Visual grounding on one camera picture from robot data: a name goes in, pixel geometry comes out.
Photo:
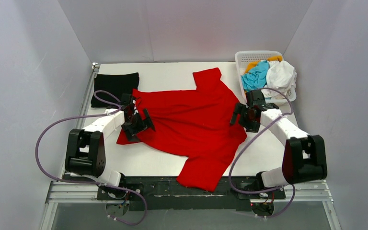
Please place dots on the yellow t shirt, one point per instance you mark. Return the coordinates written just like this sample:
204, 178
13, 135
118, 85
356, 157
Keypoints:
254, 64

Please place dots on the white t shirt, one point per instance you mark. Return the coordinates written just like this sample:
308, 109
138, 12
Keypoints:
281, 76

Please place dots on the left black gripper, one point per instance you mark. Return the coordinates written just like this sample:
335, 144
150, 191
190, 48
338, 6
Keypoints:
138, 123

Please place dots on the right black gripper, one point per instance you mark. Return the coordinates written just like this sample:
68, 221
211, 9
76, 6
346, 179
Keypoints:
243, 115

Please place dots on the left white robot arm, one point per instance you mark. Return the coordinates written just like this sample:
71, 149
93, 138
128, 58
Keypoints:
85, 153

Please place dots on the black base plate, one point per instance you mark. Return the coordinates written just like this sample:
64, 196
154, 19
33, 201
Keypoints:
166, 193

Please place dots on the light blue t shirt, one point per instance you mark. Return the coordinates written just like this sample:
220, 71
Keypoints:
256, 77

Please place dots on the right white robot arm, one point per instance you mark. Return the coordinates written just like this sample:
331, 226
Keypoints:
304, 157

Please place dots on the folded black t shirt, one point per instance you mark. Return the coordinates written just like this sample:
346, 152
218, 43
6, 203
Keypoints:
117, 85

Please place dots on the aluminium frame rail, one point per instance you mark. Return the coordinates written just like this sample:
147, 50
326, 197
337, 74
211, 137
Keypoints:
60, 192

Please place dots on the red t shirt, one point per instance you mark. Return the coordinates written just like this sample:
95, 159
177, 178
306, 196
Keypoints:
194, 124

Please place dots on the white plastic laundry basket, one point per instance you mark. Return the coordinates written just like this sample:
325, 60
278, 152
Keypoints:
242, 60

